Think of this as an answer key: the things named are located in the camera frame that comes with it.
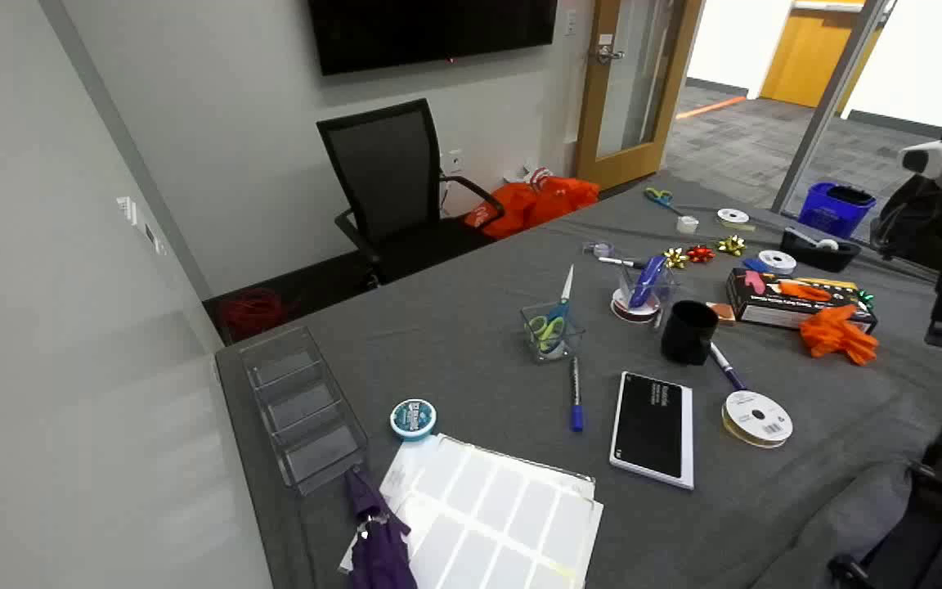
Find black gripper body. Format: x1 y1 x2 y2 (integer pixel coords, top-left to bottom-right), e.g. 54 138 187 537
870 174 942 276

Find black tape dispenser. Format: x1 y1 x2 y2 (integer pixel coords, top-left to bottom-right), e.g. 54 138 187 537
778 223 863 276

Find blue and white tape roll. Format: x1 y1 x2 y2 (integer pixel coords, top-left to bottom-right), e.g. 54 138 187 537
387 395 441 444

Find blue bin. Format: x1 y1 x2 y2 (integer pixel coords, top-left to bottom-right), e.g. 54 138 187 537
794 179 878 243

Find orange gloves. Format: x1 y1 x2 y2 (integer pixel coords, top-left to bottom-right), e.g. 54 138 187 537
794 303 884 369

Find black box with orange tools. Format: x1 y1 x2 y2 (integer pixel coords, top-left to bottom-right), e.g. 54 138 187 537
727 266 878 335

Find grey metal pole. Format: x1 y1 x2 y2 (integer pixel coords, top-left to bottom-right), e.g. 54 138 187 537
767 0 900 216

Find white spool with gold ribbon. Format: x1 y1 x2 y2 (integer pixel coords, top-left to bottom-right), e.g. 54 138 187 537
711 202 755 229

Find yellow wooden door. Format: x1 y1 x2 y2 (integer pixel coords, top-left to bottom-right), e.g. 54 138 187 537
758 0 874 110

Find black robot stand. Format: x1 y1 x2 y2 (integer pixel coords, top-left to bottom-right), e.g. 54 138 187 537
826 364 942 589

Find white marker with blue cap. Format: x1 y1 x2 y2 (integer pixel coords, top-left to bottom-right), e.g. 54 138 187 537
706 338 750 393

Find black mug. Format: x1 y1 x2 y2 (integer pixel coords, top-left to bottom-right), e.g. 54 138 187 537
656 298 722 369

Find blue and green scissors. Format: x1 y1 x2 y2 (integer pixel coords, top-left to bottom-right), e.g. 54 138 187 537
642 183 685 220

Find clear cup with markers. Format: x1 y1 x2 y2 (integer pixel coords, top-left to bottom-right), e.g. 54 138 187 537
607 252 675 325

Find black tablet device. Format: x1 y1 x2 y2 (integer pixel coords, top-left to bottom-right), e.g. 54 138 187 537
604 366 701 495

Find wooden door with glass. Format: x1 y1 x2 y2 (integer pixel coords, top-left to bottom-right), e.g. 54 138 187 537
573 0 709 192

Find orange fabric bag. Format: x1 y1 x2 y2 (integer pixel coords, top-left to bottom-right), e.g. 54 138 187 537
460 174 604 243

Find blue ballpoint pen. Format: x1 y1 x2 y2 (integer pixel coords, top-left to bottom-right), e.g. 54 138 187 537
564 354 587 438

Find clear cup with scissors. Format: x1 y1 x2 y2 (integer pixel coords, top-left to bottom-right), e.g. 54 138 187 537
518 298 581 366

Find grey tablecloth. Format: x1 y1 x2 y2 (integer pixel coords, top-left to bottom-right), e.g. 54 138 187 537
211 171 942 589

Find white label sheets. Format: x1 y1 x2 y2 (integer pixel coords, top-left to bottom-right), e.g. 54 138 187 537
377 432 607 589

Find black mesh office chair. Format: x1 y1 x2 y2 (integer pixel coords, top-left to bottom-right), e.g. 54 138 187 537
315 96 506 289

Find purple cloth bundle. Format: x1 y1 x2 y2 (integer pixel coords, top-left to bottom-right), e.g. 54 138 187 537
336 465 420 589

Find clear plastic tray organizer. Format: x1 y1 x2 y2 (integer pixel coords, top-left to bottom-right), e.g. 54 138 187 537
237 330 370 502

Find black wall television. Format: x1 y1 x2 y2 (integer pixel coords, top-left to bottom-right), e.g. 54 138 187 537
305 0 562 79

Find red cable reel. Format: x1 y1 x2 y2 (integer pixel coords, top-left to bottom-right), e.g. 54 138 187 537
215 289 294 344

